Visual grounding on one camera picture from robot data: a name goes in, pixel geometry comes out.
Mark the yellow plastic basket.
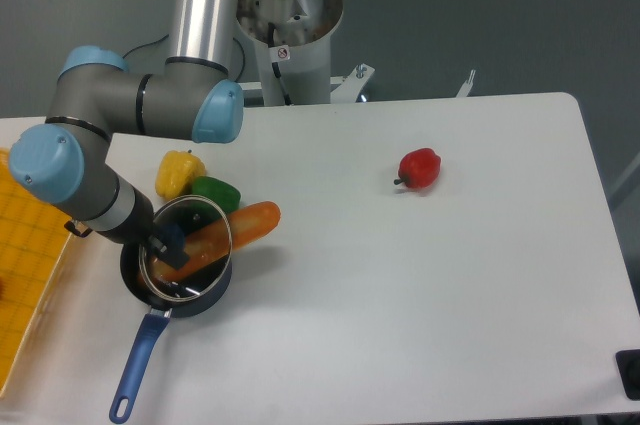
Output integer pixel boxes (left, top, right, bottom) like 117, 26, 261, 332
1, 148, 70, 395

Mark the glass pot lid blue knob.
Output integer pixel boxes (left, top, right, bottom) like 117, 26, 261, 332
138, 195, 233, 304

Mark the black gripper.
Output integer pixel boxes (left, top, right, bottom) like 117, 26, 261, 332
64, 189, 190, 270

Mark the black cable on floor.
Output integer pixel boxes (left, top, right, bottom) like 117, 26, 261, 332
122, 32, 171, 61

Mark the yellow toy bell pepper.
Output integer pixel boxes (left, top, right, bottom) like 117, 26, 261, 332
155, 150, 206, 201

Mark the toy baguette bread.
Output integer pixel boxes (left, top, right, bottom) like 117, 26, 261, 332
138, 199, 281, 300

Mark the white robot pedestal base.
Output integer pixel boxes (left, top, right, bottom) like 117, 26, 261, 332
236, 0, 375, 106

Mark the green toy bell pepper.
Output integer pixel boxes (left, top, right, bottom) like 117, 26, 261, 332
191, 176, 241, 214

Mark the red toy bell pepper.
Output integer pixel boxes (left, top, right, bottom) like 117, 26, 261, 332
394, 148, 441, 190

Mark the black device at table edge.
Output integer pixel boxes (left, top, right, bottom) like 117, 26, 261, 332
615, 349, 640, 401

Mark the dark pot blue handle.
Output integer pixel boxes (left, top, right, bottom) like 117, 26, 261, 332
109, 245, 233, 424

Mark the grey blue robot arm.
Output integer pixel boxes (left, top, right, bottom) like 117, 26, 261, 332
9, 0, 244, 245

